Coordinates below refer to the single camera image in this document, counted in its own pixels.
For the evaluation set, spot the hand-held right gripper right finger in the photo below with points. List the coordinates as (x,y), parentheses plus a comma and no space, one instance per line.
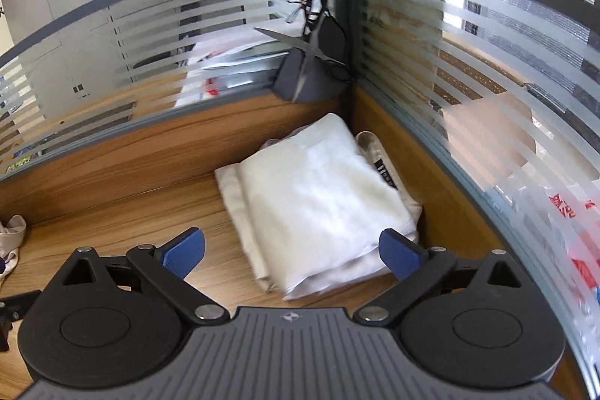
(398,252)

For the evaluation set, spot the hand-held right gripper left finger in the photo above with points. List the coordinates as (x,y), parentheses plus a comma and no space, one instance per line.
(185,252)

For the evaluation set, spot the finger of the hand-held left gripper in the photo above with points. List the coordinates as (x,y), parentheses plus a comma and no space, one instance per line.
(21,304)

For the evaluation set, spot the white satin button shirt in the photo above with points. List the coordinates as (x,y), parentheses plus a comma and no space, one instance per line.
(318,203)

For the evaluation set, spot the crumpled beige garment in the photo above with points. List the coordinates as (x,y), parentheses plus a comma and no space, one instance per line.
(11,236)

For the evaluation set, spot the folded beige garment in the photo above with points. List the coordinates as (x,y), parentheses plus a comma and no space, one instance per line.
(229,194)

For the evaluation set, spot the brown cardboard box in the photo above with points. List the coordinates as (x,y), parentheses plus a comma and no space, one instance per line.
(492,133)

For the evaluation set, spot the red printed plastic bag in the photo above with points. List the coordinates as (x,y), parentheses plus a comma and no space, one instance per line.
(562,212)

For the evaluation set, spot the white red printed papers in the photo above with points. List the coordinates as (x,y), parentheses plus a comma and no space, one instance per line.
(220,62)

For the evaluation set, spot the black partition post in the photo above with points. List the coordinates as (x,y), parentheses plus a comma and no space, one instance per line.
(344,6)

